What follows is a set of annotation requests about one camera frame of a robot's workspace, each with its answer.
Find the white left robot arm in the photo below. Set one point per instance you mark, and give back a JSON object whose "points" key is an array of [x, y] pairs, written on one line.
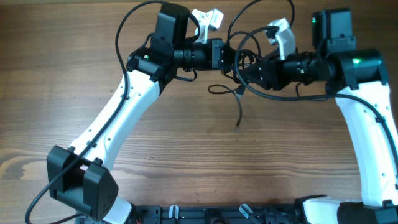
{"points": [[80, 176]]}

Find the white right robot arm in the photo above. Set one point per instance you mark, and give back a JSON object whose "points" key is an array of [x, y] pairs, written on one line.
{"points": [[358, 81]]}

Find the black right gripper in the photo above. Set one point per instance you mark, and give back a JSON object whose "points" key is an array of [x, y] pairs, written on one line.
{"points": [[271, 68]]}

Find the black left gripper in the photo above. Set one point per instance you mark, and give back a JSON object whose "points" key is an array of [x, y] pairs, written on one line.
{"points": [[214, 48]]}

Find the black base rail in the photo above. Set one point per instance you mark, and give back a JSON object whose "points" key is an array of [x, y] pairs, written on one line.
{"points": [[283, 213]]}

